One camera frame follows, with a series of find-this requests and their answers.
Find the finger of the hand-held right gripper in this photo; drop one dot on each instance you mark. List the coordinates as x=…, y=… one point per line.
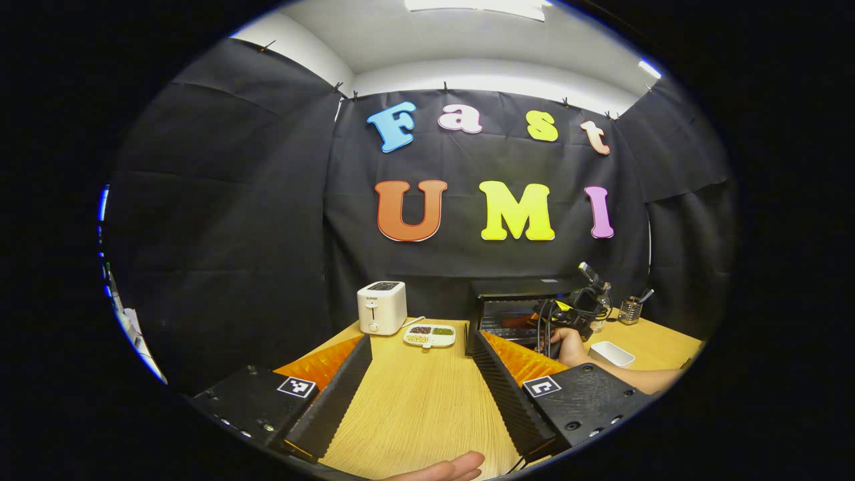
x=520, y=321

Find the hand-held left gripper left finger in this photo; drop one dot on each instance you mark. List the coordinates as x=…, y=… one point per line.
x=340, y=401

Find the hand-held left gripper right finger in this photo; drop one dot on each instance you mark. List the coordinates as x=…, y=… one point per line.
x=507, y=401

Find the black electric oven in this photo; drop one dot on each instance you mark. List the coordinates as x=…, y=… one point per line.
x=514, y=288

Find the clear glass bottle yellow label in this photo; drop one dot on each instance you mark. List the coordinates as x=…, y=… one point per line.
x=605, y=314

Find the white rectangular plate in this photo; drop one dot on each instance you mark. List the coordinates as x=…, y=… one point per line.
x=609, y=354

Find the metal spoon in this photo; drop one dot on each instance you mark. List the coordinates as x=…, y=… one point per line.
x=646, y=295

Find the white divided snack dish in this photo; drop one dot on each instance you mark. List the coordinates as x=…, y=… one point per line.
x=429, y=335

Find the white toaster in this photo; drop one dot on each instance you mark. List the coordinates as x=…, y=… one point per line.
x=382, y=307

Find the black backdrop cloth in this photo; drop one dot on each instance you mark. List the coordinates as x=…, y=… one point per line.
x=254, y=200

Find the ceiling light panel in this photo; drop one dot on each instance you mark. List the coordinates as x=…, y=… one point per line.
x=477, y=7

